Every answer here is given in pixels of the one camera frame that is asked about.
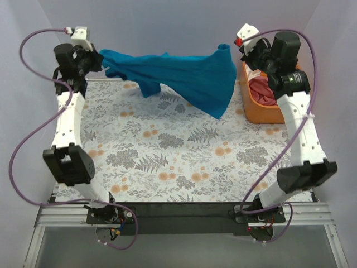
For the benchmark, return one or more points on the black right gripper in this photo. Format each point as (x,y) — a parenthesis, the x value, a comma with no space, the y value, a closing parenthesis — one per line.
(251,59)

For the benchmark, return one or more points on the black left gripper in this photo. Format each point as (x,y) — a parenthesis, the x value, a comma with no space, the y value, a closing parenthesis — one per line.
(91,61)

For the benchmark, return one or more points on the blue t shirt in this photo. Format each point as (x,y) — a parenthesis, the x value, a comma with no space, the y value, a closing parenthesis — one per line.
(206,82)

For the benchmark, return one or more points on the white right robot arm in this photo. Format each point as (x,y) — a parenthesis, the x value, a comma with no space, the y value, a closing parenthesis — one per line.
(295,98)

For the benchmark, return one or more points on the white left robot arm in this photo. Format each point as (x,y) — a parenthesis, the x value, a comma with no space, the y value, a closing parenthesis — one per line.
(66,159)

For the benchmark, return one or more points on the white t shirt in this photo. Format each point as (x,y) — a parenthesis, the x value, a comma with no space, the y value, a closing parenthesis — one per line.
(251,74)

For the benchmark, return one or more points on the pink t shirt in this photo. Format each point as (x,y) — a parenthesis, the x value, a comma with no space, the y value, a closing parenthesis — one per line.
(261,92)

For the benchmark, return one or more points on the orange plastic bin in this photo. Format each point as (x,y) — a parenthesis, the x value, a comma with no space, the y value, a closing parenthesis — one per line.
(255,112)

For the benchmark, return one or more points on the floral table mat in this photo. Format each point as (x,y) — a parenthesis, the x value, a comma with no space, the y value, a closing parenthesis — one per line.
(162,149)

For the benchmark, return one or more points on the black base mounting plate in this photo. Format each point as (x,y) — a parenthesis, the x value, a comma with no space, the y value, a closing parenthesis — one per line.
(184,218)

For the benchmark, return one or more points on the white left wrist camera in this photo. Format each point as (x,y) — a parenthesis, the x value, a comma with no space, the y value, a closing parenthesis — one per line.
(80,37)

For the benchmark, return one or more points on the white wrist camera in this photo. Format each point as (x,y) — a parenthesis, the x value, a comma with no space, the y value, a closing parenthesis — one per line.
(80,37)
(247,38)

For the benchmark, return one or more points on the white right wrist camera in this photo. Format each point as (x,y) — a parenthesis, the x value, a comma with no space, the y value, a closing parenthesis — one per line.
(247,38)

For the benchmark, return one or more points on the aluminium frame rail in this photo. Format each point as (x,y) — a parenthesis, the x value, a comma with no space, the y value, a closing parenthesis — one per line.
(308,238)

